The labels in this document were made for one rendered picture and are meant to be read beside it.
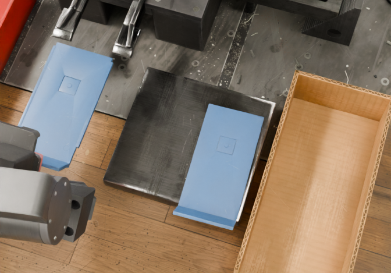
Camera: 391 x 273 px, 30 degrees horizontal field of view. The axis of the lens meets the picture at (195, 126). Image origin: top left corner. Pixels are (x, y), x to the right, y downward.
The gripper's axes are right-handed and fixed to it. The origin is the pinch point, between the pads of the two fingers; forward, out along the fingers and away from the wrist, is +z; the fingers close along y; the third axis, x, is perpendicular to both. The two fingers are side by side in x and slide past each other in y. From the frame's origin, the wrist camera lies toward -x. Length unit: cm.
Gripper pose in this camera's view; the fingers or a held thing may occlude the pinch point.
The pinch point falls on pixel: (31, 157)
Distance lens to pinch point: 81.2
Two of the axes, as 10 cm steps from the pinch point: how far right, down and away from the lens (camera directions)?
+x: -9.5, -2.8, 1.3
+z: 1.7, -1.3, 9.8
